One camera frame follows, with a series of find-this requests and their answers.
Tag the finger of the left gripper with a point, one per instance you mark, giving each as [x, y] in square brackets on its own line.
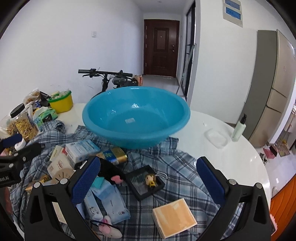
[25, 154]
[10, 141]

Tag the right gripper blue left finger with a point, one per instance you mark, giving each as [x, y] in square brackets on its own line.
[41, 221]

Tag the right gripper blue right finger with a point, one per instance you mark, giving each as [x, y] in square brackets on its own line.
[254, 222]

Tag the round beige wooden disc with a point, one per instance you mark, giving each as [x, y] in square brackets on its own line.
[61, 174]

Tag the black scrunchie pink bow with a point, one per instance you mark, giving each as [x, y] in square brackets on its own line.
[110, 172]

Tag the orange topped white box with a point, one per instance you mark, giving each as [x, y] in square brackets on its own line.
[173, 218]

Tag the clear jar of nuts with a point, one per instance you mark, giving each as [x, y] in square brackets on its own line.
[23, 123]

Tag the orange chair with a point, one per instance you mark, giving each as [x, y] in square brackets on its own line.
[282, 207]

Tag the white red cream box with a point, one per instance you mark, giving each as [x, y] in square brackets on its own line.
[58, 161]

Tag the green tissue pack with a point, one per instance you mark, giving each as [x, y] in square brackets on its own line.
[43, 115]

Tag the blue tissue pack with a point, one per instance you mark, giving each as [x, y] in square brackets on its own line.
[111, 201]

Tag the white blue raison box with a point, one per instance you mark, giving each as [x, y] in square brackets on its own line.
[81, 150]

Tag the yellow green-rimmed container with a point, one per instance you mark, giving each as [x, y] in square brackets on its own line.
[61, 102]

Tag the gold blue box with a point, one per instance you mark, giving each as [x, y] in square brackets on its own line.
[115, 155]

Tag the clear plastic lid tray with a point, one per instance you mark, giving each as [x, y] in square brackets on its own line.
[217, 138]

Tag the white pump lotion bottle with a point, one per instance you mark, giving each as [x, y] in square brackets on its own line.
[239, 129]

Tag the blue plastic basin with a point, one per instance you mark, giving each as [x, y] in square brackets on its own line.
[136, 117]

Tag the black bicycle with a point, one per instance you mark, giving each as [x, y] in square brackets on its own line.
[118, 79]

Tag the grey beige refrigerator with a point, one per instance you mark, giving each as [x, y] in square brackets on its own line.
[272, 82]

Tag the dark brown door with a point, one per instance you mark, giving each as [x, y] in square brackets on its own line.
[161, 44]

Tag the black frame with doll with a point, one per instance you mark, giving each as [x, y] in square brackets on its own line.
[144, 182]

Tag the wall electrical panel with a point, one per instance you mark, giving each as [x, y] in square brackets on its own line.
[232, 12]

